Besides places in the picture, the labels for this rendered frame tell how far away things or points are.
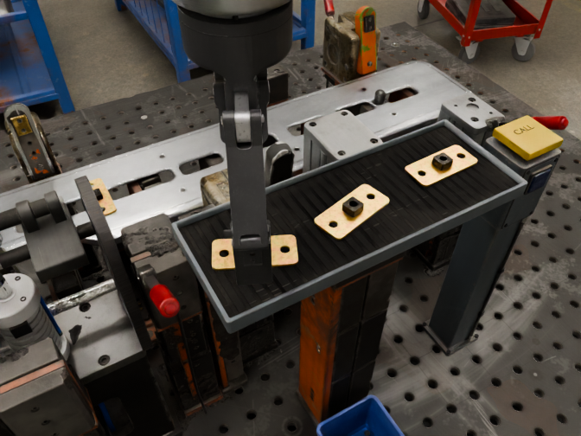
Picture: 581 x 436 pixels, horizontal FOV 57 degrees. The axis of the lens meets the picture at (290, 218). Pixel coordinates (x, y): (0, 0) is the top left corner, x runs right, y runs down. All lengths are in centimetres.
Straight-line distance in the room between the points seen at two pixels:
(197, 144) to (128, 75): 225
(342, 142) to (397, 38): 119
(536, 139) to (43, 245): 58
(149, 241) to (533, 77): 283
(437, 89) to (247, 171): 77
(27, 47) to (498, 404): 287
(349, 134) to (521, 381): 54
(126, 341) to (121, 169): 30
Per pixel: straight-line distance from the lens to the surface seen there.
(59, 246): 58
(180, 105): 157
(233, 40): 34
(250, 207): 36
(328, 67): 120
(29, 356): 62
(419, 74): 112
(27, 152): 94
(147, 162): 91
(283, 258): 52
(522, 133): 73
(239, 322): 48
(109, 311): 76
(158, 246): 66
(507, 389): 103
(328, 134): 75
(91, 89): 310
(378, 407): 87
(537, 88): 320
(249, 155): 35
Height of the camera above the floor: 156
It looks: 46 degrees down
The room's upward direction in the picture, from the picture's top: straight up
